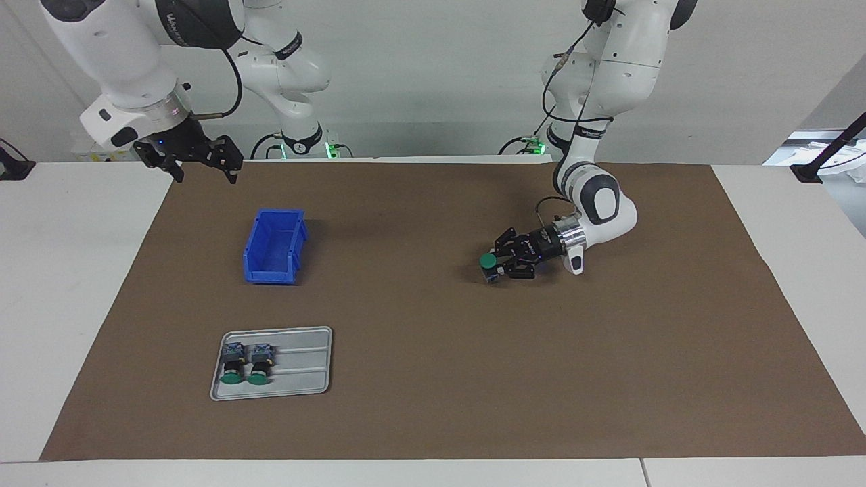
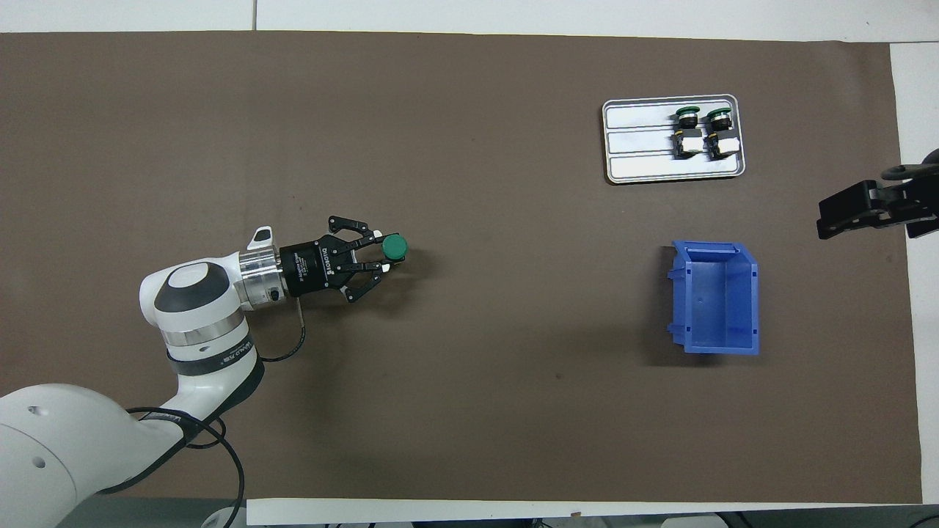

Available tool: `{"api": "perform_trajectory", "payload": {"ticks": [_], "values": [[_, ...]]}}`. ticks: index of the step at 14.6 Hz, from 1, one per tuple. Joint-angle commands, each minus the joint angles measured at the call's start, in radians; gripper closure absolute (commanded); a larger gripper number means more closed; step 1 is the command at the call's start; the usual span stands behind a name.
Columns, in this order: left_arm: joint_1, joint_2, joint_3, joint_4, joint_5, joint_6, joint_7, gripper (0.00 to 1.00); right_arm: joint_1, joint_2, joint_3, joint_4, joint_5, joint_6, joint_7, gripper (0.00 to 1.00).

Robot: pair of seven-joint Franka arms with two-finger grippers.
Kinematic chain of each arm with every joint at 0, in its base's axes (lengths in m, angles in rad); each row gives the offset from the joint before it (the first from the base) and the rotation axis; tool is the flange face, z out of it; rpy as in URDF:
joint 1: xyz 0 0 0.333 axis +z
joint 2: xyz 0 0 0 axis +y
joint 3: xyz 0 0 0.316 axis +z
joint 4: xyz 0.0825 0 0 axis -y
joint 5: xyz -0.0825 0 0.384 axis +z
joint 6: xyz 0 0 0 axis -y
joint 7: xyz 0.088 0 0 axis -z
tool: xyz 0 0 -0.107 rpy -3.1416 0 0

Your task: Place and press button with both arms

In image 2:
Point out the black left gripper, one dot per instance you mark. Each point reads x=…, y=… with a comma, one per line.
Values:
x=308, y=265

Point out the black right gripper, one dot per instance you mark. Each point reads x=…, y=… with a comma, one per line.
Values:
x=924, y=194

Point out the green push button switch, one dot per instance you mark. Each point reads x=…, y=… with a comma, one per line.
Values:
x=688, y=143
x=725, y=145
x=396, y=247

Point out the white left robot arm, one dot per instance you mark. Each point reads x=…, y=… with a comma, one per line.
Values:
x=198, y=293

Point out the blue plastic storage bin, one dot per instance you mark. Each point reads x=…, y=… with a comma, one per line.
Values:
x=715, y=308

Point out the brown table mat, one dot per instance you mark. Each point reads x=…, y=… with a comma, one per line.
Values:
x=513, y=403

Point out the silver metal tray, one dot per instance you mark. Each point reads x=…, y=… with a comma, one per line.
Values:
x=638, y=167

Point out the white rounded device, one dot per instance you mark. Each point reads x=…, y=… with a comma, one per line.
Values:
x=224, y=518

